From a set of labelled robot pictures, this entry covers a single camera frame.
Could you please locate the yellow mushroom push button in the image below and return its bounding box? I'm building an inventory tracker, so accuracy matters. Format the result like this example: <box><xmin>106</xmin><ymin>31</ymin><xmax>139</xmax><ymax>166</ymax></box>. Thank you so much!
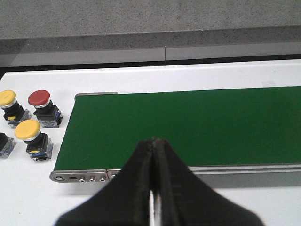
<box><xmin>15</xmin><ymin>120</ymin><xmax>53</xmax><ymax>161</ymax></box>

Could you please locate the green conveyor belt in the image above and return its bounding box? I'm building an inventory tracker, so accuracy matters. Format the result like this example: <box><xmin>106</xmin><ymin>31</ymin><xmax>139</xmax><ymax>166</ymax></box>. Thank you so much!
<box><xmin>54</xmin><ymin>87</ymin><xmax>301</xmax><ymax>170</ymax></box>

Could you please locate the steel conveyor end plate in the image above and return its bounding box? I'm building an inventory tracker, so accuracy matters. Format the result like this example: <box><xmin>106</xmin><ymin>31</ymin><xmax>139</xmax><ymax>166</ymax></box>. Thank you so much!
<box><xmin>49</xmin><ymin>169</ymin><xmax>109</xmax><ymax>183</ymax></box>

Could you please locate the grey stone counter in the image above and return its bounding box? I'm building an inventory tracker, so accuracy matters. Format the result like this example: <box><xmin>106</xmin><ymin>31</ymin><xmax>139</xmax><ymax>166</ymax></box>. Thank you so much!
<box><xmin>0</xmin><ymin>0</ymin><xmax>301</xmax><ymax>67</ymax></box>

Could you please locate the red mushroom push button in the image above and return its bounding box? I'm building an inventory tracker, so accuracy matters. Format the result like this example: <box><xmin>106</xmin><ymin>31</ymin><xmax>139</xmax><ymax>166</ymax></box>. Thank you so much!
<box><xmin>28</xmin><ymin>90</ymin><xmax>63</xmax><ymax>128</ymax></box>

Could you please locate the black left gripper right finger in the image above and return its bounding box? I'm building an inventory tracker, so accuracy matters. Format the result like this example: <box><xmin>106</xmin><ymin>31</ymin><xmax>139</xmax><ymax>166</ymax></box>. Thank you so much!
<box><xmin>152</xmin><ymin>138</ymin><xmax>263</xmax><ymax>226</ymax></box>

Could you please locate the aluminium conveyor rail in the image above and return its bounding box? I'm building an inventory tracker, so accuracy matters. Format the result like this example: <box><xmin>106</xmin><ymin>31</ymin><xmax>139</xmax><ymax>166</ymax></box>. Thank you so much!
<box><xmin>107</xmin><ymin>162</ymin><xmax>301</xmax><ymax>176</ymax></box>

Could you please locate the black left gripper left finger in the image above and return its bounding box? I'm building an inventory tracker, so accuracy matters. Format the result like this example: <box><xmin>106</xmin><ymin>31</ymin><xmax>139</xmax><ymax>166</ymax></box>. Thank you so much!
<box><xmin>56</xmin><ymin>140</ymin><xmax>152</xmax><ymax>226</ymax></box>

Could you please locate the steel far end plate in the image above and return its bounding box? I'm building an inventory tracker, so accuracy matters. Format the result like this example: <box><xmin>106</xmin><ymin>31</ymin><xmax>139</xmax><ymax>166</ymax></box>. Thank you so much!
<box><xmin>74</xmin><ymin>91</ymin><xmax>118</xmax><ymax>101</ymax></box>

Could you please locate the black switch block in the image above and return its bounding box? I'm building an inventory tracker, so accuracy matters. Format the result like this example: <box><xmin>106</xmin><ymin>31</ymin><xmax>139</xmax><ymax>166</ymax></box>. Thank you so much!
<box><xmin>0</xmin><ymin>132</ymin><xmax>16</xmax><ymax>159</ymax></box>

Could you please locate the yellow push button switch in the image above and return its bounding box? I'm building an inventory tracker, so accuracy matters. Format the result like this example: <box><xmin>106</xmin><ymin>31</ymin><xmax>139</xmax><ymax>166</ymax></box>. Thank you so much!
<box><xmin>0</xmin><ymin>90</ymin><xmax>32</xmax><ymax>128</ymax></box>

